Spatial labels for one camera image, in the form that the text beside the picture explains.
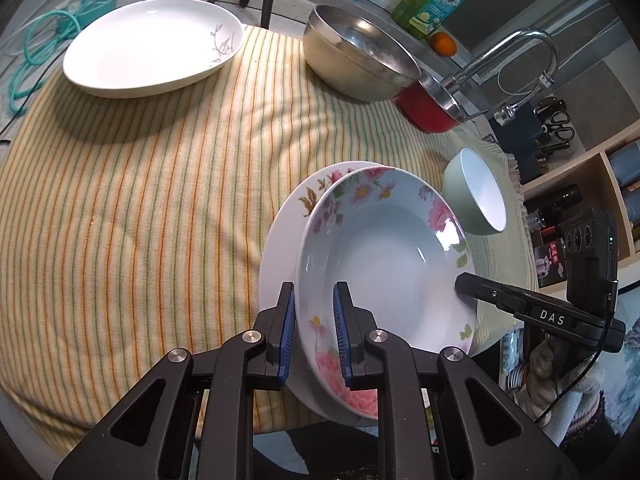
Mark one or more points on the white leaf-print plate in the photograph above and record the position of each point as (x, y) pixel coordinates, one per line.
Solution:
(150, 45)

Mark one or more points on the black scissors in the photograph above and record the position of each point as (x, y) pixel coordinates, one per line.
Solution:
(560, 127)

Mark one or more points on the dark knife block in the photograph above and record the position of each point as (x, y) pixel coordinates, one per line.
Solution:
(522, 132)

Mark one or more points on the wooden shelf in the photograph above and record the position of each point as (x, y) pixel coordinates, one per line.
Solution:
(595, 180)

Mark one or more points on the small pale green bowl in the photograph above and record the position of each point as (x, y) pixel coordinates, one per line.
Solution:
(460, 195)

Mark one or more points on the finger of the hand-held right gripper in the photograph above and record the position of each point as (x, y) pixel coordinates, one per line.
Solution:
(490, 292)

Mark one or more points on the blue printed cloth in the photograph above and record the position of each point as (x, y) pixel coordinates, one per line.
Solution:
(625, 375)

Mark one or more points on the stainless steel bowl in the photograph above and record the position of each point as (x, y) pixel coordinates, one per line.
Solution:
(340, 60)

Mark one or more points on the deep floral plate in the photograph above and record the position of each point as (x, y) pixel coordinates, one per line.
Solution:
(380, 260)

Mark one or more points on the dark glass bottle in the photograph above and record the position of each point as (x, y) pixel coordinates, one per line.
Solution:
(555, 205)

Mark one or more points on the striped yellow cloth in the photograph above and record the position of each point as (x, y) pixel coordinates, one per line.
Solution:
(150, 210)

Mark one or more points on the green dish soap bottle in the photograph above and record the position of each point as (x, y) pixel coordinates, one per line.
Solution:
(430, 5)

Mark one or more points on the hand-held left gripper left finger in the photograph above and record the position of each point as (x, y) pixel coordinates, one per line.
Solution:
(286, 340)

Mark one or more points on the red metal bowl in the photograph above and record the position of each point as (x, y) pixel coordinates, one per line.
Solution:
(425, 112)

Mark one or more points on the orange fruit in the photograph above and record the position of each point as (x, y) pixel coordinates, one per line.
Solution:
(444, 44)

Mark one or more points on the chrome kitchen faucet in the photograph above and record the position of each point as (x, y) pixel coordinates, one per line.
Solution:
(500, 47)

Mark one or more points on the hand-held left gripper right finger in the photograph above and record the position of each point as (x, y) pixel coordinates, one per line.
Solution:
(342, 340)

